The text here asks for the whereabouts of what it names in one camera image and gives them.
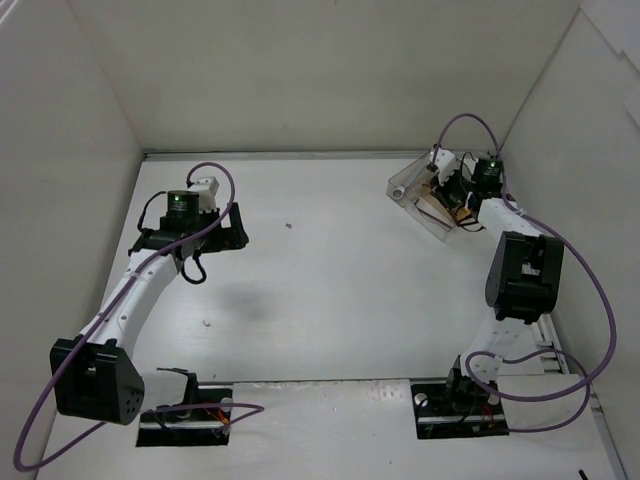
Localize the clear plastic organizer container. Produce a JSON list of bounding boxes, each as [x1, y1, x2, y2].
[[386, 169, 483, 242]]

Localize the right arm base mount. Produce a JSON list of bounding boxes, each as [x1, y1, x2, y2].
[[410, 357, 509, 440]]

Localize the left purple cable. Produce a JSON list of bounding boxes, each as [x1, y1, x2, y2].
[[13, 162, 266, 472]]

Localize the large silver ratchet wrench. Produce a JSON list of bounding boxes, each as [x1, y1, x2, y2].
[[388, 150, 434, 201]]

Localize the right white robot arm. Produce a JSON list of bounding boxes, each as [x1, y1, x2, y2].
[[433, 157, 564, 412]]

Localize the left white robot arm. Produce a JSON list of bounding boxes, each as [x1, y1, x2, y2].
[[50, 189, 249, 425]]

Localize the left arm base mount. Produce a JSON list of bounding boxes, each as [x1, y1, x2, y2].
[[136, 368, 233, 448]]

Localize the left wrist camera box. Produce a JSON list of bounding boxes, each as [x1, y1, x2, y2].
[[189, 176, 219, 212]]

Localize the yellow needle nose pliers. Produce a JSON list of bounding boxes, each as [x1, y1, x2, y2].
[[452, 205, 474, 224]]

